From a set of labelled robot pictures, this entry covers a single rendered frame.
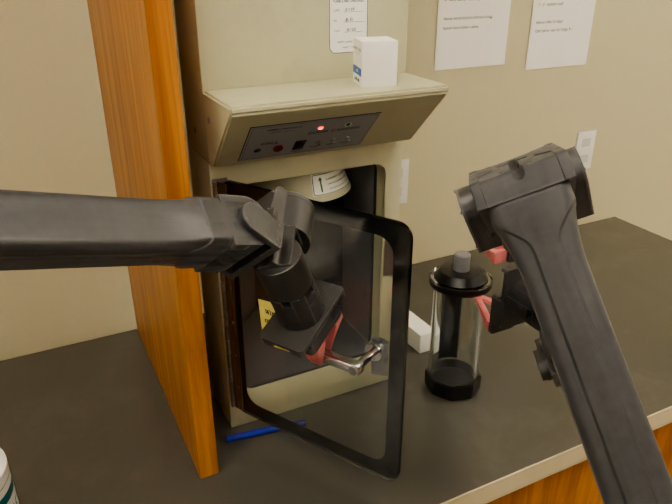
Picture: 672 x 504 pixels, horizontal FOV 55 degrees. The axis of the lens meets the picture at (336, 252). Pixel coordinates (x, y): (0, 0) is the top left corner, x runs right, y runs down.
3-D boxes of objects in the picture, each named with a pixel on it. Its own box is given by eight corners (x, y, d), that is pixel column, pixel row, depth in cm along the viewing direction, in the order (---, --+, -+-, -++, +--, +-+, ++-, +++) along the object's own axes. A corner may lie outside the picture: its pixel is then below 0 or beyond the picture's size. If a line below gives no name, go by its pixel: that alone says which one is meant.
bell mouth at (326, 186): (232, 178, 113) (230, 148, 111) (323, 165, 120) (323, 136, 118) (269, 212, 99) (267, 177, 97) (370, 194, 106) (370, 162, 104)
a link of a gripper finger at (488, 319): (495, 265, 108) (535, 289, 101) (491, 302, 111) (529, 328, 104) (462, 274, 105) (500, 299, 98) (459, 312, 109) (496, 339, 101)
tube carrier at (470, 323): (416, 366, 125) (421, 266, 116) (469, 360, 126) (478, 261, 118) (433, 400, 115) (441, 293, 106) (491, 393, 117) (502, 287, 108)
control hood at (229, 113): (207, 163, 90) (200, 90, 86) (404, 136, 103) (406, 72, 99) (233, 187, 81) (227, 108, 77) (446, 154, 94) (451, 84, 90)
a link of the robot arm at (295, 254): (244, 271, 69) (296, 266, 68) (253, 225, 73) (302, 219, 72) (264, 310, 74) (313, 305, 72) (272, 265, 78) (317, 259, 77)
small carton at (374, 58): (352, 80, 93) (353, 37, 90) (386, 79, 94) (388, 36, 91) (361, 87, 88) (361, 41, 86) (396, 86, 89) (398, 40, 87)
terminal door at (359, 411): (239, 406, 108) (221, 177, 91) (399, 482, 92) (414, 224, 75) (235, 408, 107) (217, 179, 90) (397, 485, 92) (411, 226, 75)
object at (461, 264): (425, 279, 116) (427, 245, 113) (473, 274, 118) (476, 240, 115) (444, 302, 108) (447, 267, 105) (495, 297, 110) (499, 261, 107)
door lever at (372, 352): (323, 341, 90) (322, 325, 89) (382, 362, 85) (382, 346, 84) (300, 360, 86) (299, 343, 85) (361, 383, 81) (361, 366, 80)
